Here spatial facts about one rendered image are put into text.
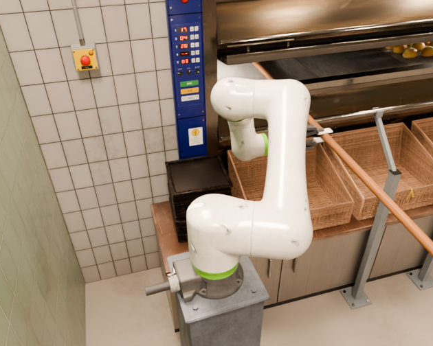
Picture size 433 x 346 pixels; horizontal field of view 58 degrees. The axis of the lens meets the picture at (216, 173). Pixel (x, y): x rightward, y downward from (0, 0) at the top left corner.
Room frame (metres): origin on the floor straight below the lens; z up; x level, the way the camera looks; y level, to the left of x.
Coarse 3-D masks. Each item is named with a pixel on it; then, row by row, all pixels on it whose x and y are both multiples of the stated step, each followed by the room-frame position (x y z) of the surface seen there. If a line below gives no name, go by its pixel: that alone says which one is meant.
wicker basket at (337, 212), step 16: (320, 144) 1.91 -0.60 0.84; (240, 160) 1.84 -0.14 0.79; (256, 160) 1.85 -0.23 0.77; (320, 160) 1.87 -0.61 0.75; (240, 176) 1.81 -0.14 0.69; (256, 176) 1.83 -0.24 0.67; (320, 176) 1.84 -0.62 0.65; (336, 176) 1.70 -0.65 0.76; (240, 192) 1.60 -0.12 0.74; (256, 192) 1.78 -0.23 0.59; (320, 192) 1.78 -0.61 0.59; (336, 192) 1.67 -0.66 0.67; (320, 208) 1.47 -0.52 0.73; (336, 208) 1.49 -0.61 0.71; (352, 208) 1.52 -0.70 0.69; (320, 224) 1.48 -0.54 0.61; (336, 224) 1.50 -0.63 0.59
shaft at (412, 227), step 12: (264, 72) 2.09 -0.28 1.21; (312, 120) 1.52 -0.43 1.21; (336, 144) 1.32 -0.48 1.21; (348, 156) 1.23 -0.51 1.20; (360, 168) 1.15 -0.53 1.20; (372, 180) 1.08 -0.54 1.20; (384, 192) 1.01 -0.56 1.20; (384, 204) 0.97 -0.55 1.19; (396, 204) 0.95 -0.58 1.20; (396, 216) 0.91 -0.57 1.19; (408, 228) 0.85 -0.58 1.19; (420, 240) 0.80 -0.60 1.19; (432, 252) 0.75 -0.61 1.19
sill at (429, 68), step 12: (360, 72) 2.13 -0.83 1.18; (372, 72) 2.13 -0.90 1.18; (384, 72) 2.12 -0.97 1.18; (396, 72) 2.13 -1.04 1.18; (408, 72) 2.15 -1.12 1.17; (420, 72) 2.17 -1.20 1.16; (432, 72) 2.20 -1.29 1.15; (312, 84) 1.99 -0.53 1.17; (324, 84) 2.01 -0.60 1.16; (336, 84) 2.03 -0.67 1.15
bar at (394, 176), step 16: (352, 112) 1.65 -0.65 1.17; (368, 112) 1.66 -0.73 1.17; (384, 112) 1.68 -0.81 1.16; (256, 128) 1.51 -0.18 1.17; (384, 144) 1.57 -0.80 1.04; (400, 176) 1.46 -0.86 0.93; (384, 208) 1.45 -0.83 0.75; (384, 224) 1.46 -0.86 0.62; (368, 240) 1.48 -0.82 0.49; (368, 256) 1.45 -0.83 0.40; (368, 272) 1.46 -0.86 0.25; (416, 272) 1.65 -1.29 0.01; (352, 288) 1.53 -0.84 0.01; (352, 304) 1.41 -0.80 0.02; (368, 304) 1.42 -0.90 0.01
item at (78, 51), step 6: (72, 48) 1.62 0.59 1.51; (78, 48) 1.62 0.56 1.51; (84, 48) 1.63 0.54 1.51; (90, 48) 1.63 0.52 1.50; (72, 54) 1.61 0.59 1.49; (78, 54) 1.61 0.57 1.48; (84, 54) 1.62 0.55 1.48; (96, 54) 1.64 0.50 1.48; (78, 60) 1.61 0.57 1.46; (96, 60) 1.63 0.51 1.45; (78, 66) 1.61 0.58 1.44; (84, 66) 1.62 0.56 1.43; (90, 66) 1.62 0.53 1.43; (96, 66) 1.63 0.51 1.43
